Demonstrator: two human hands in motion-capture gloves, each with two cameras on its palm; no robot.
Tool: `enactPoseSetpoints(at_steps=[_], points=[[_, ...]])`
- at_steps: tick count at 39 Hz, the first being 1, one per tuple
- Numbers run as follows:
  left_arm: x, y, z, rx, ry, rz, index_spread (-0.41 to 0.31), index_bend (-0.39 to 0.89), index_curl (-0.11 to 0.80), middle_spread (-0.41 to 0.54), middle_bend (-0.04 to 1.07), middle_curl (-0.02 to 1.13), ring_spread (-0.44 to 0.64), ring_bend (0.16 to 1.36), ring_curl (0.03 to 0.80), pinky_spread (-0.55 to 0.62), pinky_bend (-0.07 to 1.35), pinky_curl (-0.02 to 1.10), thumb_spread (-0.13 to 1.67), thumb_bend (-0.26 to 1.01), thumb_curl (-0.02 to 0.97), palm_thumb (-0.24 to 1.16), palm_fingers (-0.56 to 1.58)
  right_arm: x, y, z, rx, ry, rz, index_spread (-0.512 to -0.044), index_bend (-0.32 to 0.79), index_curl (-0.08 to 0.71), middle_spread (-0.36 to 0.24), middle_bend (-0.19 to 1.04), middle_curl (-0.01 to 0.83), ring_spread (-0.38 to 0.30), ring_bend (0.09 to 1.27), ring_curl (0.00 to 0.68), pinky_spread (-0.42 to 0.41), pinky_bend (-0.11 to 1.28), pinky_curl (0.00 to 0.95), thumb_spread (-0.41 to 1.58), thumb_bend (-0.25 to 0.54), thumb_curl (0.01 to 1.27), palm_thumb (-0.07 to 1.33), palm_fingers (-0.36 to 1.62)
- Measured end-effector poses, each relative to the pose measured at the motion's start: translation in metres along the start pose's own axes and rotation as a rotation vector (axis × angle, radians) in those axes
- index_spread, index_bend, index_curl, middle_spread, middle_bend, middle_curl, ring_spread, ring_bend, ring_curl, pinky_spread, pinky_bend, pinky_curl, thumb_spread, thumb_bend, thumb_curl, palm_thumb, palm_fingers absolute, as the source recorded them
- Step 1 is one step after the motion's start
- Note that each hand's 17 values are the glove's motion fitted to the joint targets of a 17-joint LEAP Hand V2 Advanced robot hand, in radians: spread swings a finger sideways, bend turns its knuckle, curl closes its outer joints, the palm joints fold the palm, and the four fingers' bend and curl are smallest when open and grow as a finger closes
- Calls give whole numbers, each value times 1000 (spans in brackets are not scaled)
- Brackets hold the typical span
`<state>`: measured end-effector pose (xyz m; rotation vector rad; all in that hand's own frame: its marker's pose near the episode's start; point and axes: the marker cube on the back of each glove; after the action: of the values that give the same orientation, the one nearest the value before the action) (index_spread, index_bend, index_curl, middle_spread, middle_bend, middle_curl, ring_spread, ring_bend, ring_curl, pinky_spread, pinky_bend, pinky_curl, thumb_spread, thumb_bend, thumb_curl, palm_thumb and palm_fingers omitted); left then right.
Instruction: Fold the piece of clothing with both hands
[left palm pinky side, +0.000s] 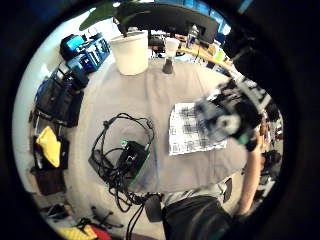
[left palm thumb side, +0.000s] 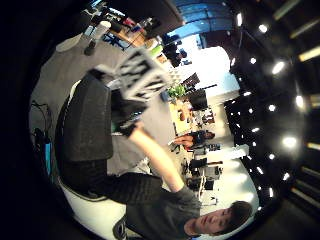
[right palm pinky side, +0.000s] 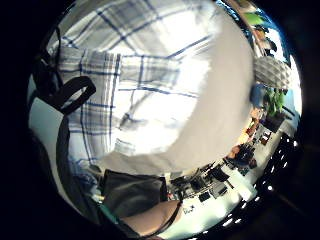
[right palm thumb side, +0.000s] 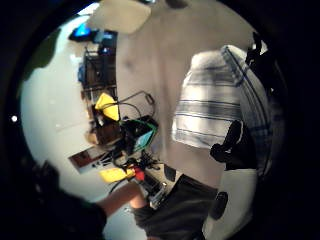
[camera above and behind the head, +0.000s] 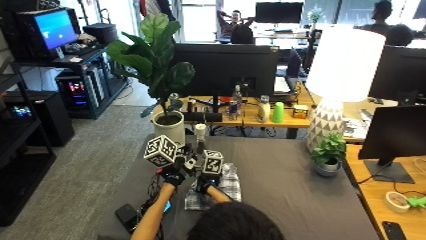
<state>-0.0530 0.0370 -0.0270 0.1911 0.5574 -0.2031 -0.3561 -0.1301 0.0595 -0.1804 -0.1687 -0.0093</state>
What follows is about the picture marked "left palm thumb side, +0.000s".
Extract the person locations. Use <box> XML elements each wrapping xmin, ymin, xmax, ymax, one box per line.
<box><xmin>112</xmin><ymin>172</ymin><xmax>254</xmax><ymax>240</ymax></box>

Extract white marker cube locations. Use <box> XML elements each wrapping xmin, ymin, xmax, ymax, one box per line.
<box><xmin>114</xmin><ymin>48</ymin><xmax>172</xmax><ymax>103</ymax></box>

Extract black monitor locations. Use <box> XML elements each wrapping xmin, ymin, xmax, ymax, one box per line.
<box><xmin>187</xmin><ymin>88</ymin><xmax>210</xmax><ymax>111</ymax></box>

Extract white cylinder stand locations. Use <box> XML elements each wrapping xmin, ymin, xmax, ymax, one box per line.
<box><xmin>83</xmin><ymin>20</ymin><xmax>113</xmax><ymax>57</ymax></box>

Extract wooden desk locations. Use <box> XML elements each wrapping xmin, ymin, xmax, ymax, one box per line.
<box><xmin>169</xmin><ymin>99</ymin><xmax>195</xmax><ymax>136</ymax></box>

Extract black floor cables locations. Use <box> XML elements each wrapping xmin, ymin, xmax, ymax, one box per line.
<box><xmin>30</xmin><ymin>100</ymin><xmax>54</xmax><ymax>153</ymax></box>

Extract green potted plant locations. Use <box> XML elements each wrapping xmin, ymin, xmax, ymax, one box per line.
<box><xmin>167</xmin><ymin>84</ymin><xmax>187</xmax><ymax>100</ymax></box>

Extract black cloth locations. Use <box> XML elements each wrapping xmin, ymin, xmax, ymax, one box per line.
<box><xmin>54</xmin><ymin>70</ymin><xmax>162</xmax><ymax>205</ymax></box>

